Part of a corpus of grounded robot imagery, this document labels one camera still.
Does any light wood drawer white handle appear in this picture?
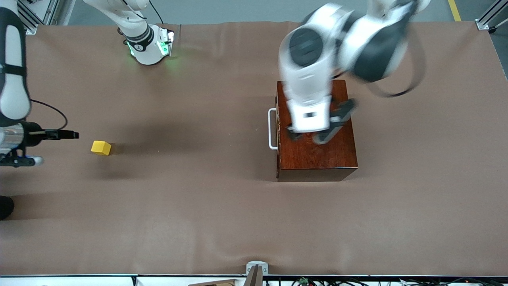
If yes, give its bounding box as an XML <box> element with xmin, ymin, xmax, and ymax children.
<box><xmin>268</xmin><ymin>93</ymin><xmax>281</xmax><ymax>169</ymax></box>

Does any yellow block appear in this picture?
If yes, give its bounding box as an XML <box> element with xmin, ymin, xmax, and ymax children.
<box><xmin>91</xmin><ymin>141</ymin><xmax>112</xmax><ymax>156</ymax></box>

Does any dark brown wooden cabinet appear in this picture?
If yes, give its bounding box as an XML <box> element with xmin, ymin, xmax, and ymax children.
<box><xmin>275</xmin><ymin>80</ymin><xmax>358</xmax><ymax>182</ymax></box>

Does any black shoe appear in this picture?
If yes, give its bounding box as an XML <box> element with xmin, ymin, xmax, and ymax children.
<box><xmin>0</xmin><ymin>196</ymin><xmax>15</xmax><ymax>220</ymax></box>

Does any brown table cloth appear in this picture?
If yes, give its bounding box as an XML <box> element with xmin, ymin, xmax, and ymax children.
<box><xmin>0</xmin><ymin>21</ymin><xmax>508</xmax><ymax>276</ymax></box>

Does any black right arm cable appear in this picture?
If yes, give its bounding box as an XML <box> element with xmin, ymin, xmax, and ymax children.
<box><xmin>30</xmin><ymin>99</ymin><xmax>68</xmax><ymax>131</ymax></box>

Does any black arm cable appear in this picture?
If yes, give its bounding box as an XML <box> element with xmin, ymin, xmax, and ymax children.
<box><xmin>30</xmin><ymin>99</ymin><xmax>68</xmax><ymax>131</ymax></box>
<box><xmin>366</xmin><ymin>22</ymin><xmax>428</xmax><ymax>98</ymax></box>

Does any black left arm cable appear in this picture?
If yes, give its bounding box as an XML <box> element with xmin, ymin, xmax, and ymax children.
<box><xmin>366</xmin><ymin>22</ymin><xmax>428</xmax><ymax>98</ymax></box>

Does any aluminium frame profile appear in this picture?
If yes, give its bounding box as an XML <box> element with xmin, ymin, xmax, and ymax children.
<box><xmin>16</xmin><ymin>0</ymin><xmax>60</xmax><ymax>35</ymax></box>
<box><xmin>475</xmin><ymin>0</ymin><xmax>508</xmax><ymax>34</ymax></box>

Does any grey metal bracket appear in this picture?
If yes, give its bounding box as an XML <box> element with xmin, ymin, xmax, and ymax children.
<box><xmin>244</xmin><ymin>261</ymin><xmax>269</xmax><ymax>286</ymax></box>

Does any black base cable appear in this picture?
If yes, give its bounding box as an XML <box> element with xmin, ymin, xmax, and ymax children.
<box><xmin>149</xmin><ymin>0</ymin><xmax>165</xmax><ymax>25</ymax></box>

